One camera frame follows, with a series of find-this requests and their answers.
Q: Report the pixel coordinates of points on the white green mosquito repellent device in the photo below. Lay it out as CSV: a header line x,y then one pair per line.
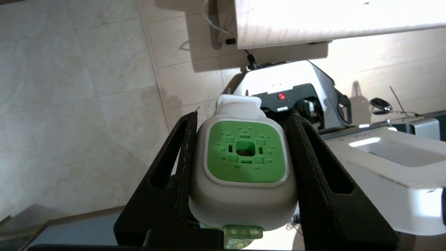
x,y
244,195

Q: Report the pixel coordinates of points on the black key fob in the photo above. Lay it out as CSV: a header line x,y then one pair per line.
x,y
379,104

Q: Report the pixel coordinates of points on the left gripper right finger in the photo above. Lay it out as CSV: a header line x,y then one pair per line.
x,y
313,216

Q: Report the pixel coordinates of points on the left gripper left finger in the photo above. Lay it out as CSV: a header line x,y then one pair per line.
x,y
163,212

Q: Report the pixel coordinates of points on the light wooden table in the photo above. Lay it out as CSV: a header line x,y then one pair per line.
x,y
331,21

